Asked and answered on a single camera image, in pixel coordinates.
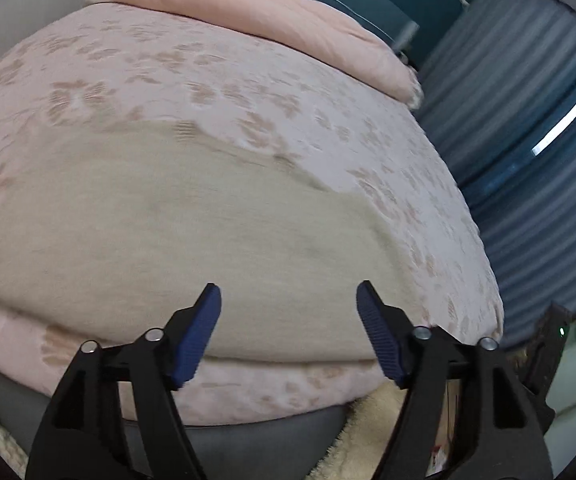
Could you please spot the blue upholstered headboard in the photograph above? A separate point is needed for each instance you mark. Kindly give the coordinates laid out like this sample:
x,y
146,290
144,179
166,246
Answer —
x,y
358,0

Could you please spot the bed with pink floral bedspread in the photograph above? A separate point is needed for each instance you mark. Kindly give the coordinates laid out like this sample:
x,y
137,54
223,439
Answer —
x,y
268,90

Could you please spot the beige sweater with black hearts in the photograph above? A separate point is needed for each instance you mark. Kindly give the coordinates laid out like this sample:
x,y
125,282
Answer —
x,y
168,240

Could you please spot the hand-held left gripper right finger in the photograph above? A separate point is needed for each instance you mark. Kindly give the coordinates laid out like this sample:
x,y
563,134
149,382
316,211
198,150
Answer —
x,y
380,340

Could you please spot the grey bed frame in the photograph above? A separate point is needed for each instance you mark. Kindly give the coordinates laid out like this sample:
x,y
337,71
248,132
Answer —
x,y
248,435

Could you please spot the blue-grey curtain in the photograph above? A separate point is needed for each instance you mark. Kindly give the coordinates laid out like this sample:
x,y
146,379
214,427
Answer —
x,y
518,185

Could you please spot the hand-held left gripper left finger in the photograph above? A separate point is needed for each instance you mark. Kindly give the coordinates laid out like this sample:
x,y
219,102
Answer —
x,y
195,337

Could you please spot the pink duvet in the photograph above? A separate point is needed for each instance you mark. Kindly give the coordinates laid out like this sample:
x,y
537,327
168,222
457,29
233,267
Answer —
x,y
278,15

